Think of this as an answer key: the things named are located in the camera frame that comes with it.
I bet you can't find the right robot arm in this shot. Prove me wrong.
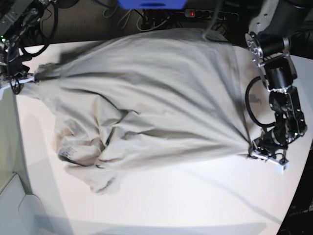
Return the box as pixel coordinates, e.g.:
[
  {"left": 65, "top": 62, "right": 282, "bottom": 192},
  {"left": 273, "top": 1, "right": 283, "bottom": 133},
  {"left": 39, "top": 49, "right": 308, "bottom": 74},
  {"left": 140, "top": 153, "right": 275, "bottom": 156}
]
[{"left": 0, "top": 0, "right": 59, "bottom": 95}]

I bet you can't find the beige t-shirt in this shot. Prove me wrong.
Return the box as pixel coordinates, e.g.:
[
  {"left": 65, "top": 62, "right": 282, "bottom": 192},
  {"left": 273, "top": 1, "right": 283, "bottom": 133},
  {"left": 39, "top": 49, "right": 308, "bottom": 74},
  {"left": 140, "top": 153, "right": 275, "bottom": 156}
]
[{"left": 22, "top": 29, "right": 249, "bottom": 194}]

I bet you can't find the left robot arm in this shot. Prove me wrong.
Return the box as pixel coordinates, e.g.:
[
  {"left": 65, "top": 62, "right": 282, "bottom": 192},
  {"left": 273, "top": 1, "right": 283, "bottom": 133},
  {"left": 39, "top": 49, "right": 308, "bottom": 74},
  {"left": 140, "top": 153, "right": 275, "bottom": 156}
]
[{"left": 245, "top": 0, "right": 313, "bottom": 173}]

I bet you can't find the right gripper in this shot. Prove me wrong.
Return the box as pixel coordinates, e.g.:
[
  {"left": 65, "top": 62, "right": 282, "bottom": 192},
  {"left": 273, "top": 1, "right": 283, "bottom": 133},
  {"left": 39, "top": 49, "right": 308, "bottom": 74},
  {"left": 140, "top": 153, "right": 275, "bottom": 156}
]
[{"left": 0, "top": 72, "right": 34, "bottom": 94}]

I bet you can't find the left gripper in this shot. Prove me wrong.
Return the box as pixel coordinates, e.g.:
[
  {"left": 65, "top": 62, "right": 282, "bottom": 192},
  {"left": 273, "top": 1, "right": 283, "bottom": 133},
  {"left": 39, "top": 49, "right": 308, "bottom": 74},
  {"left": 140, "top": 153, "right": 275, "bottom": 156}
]
[{"left": 248, "top": 132, "right": 290, "bottom": 174}]

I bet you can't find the blue box top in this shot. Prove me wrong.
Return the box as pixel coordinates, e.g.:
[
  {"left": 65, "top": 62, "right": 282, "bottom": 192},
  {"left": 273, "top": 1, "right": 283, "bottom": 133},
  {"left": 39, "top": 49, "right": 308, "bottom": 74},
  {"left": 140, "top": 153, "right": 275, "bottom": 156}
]
[{"left": 118, "top": 0, "right": 187, "bottom": 9}]

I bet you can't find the black power strip red switch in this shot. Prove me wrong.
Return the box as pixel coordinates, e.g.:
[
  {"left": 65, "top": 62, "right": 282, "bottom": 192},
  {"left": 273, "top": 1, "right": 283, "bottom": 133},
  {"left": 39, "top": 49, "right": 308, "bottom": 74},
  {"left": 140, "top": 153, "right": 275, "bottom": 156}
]
[{"left": 184, "top": 9, "right": 239, "bottom": 21}]

